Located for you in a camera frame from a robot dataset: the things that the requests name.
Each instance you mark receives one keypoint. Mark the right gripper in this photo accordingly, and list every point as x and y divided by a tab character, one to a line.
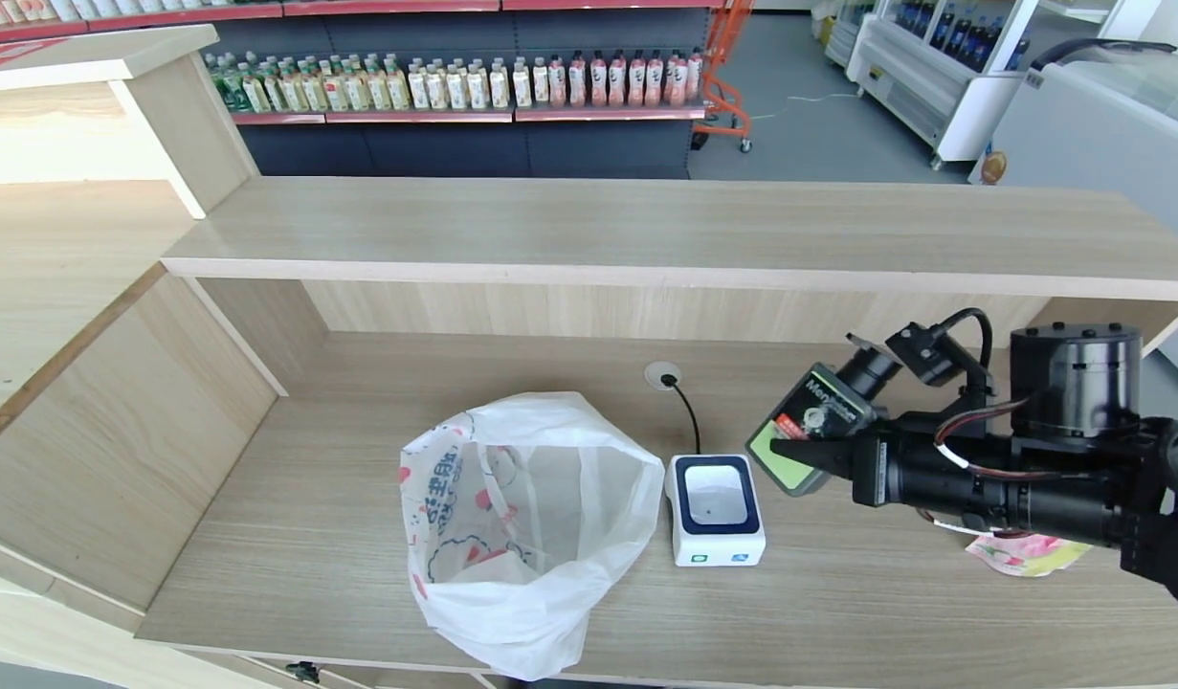
981	483

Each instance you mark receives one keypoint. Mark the green and black bottle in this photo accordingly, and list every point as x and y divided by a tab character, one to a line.
818	411

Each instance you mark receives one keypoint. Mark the white barcode scanner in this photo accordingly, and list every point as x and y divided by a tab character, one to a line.
718	541

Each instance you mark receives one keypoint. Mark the white plastic shopping bag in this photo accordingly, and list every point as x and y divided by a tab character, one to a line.
541	593

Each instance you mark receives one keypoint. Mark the orange shopping cart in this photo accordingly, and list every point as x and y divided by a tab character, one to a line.
725	91

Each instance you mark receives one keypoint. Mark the pink snack pack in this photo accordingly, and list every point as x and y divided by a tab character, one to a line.
1024	555

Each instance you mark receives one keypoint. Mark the wooden counter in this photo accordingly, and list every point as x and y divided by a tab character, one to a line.
646	230

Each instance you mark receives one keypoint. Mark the white display fridge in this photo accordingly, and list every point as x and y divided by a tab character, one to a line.
919	91

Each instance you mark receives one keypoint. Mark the white chest freezer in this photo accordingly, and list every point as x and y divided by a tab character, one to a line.
1096	134

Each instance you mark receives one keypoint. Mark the row of dark bottles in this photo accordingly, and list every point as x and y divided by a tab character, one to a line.
962	33

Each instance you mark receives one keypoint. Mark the black shop shelf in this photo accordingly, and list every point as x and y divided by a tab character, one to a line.
474	148

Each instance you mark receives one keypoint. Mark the row of drink bottles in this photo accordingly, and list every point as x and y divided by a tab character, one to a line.
455	86

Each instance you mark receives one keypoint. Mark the row of packs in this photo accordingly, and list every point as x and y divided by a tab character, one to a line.
33	10

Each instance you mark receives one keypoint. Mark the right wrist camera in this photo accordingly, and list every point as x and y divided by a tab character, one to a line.
923	352

